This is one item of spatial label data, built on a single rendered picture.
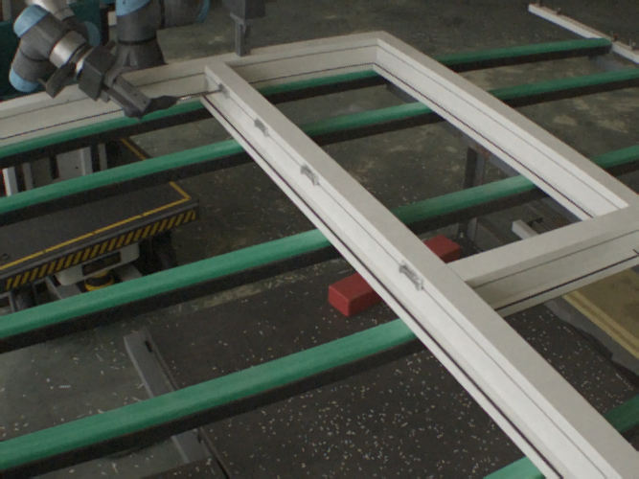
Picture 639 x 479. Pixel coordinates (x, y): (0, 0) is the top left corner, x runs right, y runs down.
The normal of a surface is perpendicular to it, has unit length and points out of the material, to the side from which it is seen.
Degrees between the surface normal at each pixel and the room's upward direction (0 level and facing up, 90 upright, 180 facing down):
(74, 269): 90
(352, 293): 0
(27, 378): 0
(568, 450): 90
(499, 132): 90
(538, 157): 90
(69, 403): 0
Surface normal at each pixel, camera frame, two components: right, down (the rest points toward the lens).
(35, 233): 0.03, -0.82
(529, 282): 0.46, 0.51
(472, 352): -0.89, 0.24
